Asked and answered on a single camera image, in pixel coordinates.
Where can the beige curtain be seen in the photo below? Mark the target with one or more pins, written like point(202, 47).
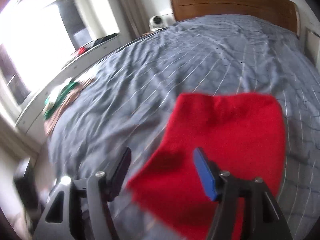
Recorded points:
point(136, 17)

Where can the brown folded garment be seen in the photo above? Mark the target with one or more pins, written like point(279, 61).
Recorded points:
point(50, 124)

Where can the brown wooden headboard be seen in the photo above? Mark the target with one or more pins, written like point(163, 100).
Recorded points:
point(283, 13)

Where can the red sweater white print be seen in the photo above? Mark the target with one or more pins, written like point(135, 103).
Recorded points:
point(243, 134)

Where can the green folded garment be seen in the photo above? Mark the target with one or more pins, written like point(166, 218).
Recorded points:
point(57, 96)

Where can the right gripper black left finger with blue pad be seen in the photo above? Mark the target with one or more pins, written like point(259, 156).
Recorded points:
point(62, 216)

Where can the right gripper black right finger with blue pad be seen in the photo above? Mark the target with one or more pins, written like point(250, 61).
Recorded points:
point(245, 209)

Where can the grey plaid bed duvet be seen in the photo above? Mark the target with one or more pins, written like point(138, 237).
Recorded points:
point(136, 87)

